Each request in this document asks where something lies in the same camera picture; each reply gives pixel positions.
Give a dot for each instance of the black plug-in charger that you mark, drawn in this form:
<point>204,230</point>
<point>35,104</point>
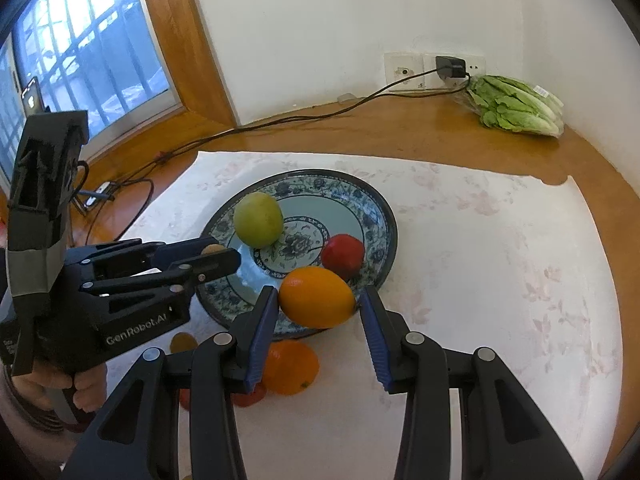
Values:
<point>450,67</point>

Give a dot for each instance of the brown kiwi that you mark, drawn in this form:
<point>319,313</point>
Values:
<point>212,249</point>
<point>182,344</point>

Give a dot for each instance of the wooden window frame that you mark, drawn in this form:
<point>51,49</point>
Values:
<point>170,10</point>

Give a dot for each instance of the bagged green lettuce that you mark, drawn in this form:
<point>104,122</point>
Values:
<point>510,105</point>

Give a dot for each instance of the person's left hand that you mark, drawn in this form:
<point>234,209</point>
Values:
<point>90,387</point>

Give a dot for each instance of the small white device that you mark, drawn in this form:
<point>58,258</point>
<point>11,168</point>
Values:
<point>103,188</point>

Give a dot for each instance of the red apple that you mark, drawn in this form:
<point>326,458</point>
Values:
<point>250,399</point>
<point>342,255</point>

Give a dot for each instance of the green apple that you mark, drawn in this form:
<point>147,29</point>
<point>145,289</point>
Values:
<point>257,220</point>

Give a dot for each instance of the barred glass window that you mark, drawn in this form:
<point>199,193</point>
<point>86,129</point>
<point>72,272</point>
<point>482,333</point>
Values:
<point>100,35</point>

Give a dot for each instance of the white floral tablecloth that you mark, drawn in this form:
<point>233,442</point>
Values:
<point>475,260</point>

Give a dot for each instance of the white wall socket plate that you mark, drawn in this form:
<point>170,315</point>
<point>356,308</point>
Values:
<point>402,72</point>
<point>477,67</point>

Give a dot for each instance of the orange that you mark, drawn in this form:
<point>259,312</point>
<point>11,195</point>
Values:
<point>315,297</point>
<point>292,367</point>

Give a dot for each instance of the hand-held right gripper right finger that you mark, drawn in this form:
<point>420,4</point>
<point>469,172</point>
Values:
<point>374,345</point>

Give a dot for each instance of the blue patterned ceramic plate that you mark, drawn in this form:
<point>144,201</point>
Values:
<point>345,210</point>

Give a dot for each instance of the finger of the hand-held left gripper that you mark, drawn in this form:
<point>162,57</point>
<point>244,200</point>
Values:
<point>125,255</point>
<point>215,264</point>

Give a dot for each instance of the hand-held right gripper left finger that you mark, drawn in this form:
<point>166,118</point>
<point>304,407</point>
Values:
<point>260,345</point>

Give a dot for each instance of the small clear plastic piece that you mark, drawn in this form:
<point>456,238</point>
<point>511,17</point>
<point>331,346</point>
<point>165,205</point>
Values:
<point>346,98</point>

